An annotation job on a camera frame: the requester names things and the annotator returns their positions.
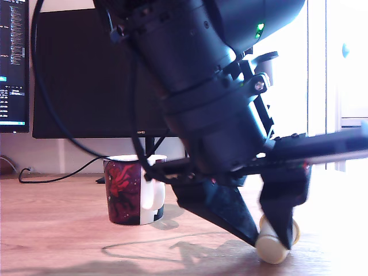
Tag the cream coffee capsule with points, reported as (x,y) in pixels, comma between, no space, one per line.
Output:
(271,251)

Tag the dark red printed mug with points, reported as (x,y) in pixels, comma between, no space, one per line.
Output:
(120,187)

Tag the large black computer monitor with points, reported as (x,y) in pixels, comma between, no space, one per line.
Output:
(86,86)

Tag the brown round object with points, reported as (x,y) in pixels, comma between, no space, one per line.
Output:
(4,168)

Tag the lit computer screen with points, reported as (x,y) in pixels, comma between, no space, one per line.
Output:
(14,57)

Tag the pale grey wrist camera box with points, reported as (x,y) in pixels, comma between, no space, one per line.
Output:
(260,85)

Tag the white window frame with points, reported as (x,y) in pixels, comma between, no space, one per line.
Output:
(316,86)

